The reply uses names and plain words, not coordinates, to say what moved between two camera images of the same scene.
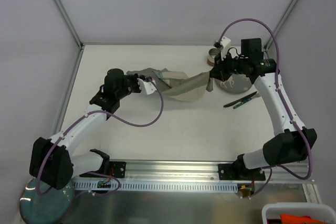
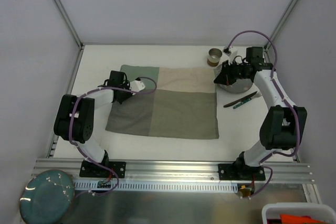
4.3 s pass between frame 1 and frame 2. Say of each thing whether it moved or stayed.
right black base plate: stayed
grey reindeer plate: stayed
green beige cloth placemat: moved
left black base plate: stayed
